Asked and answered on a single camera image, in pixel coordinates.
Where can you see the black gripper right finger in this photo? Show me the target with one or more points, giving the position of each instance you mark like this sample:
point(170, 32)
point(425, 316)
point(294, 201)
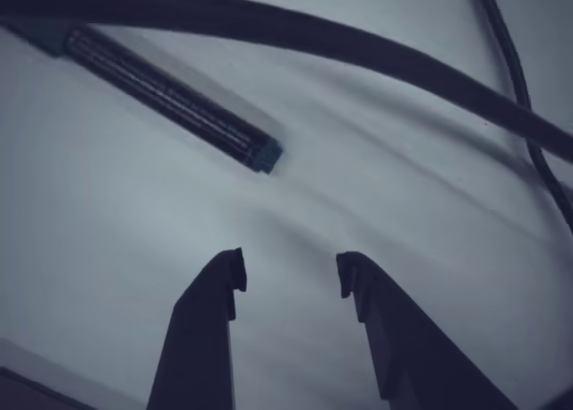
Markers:
point(412, 352)

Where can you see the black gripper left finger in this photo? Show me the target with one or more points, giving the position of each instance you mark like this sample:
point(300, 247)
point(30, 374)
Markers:
point(201, 338)

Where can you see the green capped black marker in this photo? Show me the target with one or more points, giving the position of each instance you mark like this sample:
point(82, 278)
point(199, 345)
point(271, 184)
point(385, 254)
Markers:
point(170, 96)

